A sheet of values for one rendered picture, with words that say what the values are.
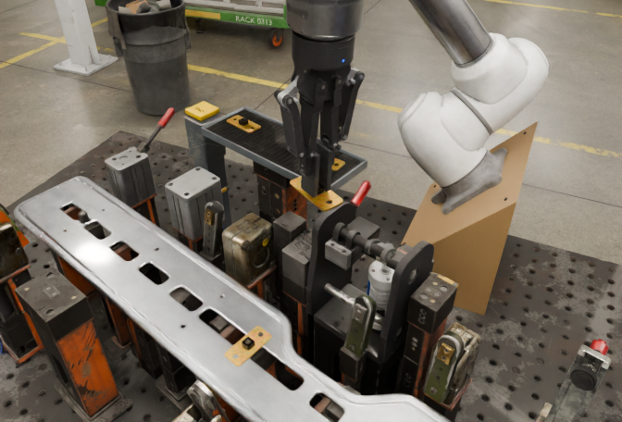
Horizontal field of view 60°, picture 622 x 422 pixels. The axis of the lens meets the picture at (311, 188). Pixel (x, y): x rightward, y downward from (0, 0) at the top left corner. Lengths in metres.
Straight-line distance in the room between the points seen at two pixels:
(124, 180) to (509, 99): 0.95
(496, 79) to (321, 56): 0.78
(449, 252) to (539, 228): 1.64
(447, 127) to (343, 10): 0.79
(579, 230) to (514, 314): 1.57
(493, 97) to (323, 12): 0.82
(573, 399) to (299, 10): 0.60
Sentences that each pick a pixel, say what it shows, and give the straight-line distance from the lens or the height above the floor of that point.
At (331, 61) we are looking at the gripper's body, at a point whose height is 1.53.
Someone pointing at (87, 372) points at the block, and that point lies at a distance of 1.22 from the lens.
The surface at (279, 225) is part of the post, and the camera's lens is 1.05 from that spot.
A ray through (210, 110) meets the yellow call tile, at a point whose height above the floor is 1.16.
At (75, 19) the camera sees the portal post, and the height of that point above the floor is 0.40.
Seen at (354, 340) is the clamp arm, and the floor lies 1.02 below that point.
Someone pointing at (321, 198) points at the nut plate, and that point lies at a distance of 0.76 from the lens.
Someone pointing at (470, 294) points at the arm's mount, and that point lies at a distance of 1.43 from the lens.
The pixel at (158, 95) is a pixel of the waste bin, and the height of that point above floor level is 0.16.
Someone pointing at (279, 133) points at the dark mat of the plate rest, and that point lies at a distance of 1.21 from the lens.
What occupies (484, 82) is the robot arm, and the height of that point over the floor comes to 1.23.
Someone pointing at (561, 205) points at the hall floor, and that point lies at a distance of 3.17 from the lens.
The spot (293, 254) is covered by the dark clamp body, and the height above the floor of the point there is 1.08.
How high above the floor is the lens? 1.78
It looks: 36 degrees down
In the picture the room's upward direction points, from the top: straight up
